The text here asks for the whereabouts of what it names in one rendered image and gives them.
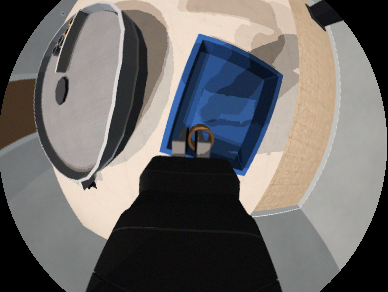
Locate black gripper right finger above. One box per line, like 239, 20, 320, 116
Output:
195, 130, 211, 158

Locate blue plastic crate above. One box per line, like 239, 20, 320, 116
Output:
159, 34, 283, 176

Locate grey round turntable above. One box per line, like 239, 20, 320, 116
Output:
34, 1, 148, 190

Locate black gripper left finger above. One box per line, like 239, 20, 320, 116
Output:
172, 127, 189, 157

